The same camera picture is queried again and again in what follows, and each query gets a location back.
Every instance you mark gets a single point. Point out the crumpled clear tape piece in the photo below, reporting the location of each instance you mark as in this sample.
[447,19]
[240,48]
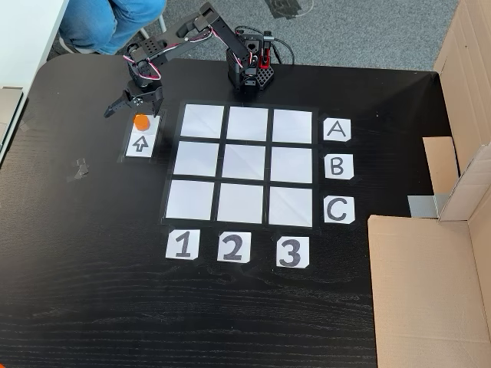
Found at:
[80,170]

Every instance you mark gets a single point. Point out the paper sheet number 1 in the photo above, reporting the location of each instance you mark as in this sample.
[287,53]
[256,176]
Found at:
[182,244]

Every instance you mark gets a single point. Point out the white arrow paper sheet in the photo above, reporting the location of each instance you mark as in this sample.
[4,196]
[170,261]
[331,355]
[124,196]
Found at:
[140,145]

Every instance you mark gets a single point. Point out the white metal chair leg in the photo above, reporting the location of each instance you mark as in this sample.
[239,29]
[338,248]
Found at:
[162,25]

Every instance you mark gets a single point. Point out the paper sheet number 3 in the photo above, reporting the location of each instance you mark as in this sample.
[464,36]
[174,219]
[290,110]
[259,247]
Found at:
[292,252]

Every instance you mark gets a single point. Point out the paper sheet number 2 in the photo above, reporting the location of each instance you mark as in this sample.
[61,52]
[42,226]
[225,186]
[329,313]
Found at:
[233,247]

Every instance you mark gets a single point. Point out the paper sheet letter A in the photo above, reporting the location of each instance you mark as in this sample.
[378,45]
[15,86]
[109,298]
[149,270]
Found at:
[337,129]

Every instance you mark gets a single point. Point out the paper sheet letter C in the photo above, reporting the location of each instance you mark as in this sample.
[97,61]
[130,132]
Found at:
[337,209]

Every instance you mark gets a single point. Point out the paper sheet letter B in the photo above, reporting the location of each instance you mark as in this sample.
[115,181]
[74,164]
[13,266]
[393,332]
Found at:
[337,167]

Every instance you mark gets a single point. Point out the small orange object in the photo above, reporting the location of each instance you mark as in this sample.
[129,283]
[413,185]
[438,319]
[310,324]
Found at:
[4,365]

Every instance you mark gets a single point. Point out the person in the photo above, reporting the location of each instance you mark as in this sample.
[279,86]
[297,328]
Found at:
[96,23]

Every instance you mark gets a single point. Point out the white grid sheet black tape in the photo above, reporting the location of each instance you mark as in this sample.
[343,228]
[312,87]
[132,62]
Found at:
[243,163]

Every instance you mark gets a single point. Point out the white desk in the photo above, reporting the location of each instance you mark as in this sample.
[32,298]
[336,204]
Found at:
[23,38]

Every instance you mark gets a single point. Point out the round orange token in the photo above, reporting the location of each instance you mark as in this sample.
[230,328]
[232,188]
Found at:
[141,122]

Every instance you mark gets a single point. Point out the brown cardboard box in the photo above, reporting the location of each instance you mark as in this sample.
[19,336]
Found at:
[422,287]

